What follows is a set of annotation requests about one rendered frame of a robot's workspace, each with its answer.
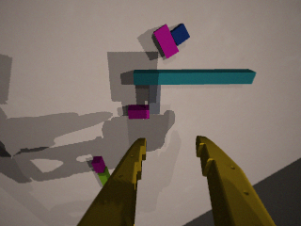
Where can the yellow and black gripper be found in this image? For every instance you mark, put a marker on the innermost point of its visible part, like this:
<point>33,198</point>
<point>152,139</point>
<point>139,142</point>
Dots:
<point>233,199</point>

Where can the turquoise rod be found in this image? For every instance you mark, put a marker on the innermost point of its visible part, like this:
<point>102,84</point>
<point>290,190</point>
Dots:
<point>193,77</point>

